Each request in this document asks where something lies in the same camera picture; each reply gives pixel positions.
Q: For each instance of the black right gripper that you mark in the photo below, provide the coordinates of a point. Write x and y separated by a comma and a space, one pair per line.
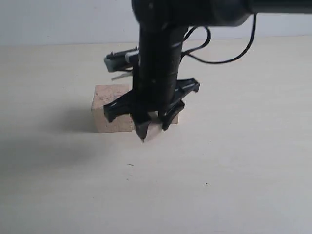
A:
152, 100

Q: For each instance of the smallest wooden cube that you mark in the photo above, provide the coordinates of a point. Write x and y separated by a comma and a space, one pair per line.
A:
153, 131

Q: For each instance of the third largest wooden cube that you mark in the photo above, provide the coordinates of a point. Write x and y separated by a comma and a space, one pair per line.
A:
173, 118

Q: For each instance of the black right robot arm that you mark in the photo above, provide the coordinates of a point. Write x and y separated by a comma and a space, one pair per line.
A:
164, 25

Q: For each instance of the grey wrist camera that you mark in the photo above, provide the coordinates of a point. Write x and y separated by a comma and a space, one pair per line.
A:
121, 61

